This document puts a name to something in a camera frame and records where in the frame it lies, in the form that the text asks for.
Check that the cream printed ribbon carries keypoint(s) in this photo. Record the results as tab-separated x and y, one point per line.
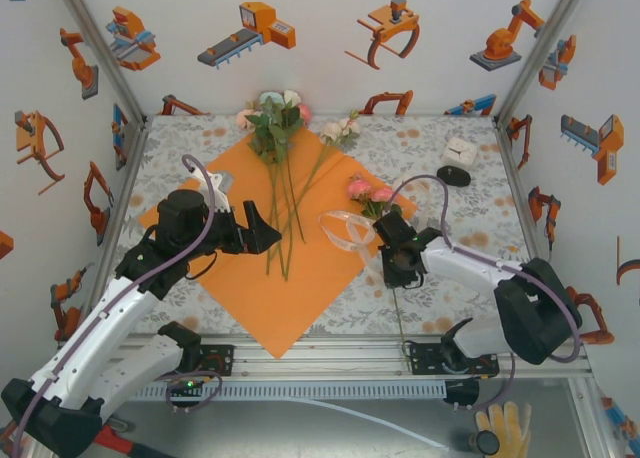
345	215

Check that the orange wrapping paper sheet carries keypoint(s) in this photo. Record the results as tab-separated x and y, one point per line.
310	288

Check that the peach blossom flower stem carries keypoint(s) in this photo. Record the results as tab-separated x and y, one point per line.
245	119

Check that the cream bud flower stem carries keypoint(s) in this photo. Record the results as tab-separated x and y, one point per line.
336	128

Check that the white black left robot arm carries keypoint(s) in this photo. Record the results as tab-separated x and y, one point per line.
100	328

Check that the floral printed tablecloth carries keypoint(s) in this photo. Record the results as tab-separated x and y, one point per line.
450	288

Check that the black oval object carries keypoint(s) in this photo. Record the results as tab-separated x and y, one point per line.
452	176

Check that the small white square clock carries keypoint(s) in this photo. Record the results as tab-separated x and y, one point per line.
460	153

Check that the black controller box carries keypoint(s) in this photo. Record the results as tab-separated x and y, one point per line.
462	393

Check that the circuit board with green light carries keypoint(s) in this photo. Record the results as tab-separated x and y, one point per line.
187	385

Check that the grey metal shelf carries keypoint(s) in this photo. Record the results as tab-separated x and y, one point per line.
300	438

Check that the black round knob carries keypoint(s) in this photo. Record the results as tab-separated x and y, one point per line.
486	443

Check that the yellow work glove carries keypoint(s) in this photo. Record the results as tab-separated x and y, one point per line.
510	428

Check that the red pipe wrench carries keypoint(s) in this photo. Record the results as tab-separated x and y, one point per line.
120	440

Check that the aluminium side rail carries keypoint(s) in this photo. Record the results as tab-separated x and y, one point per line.
529	228
129	180

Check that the aluminium frame cross rails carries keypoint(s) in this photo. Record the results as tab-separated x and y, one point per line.
325	360

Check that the aluminium frame post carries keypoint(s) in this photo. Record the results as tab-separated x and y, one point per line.
539	53
102	53

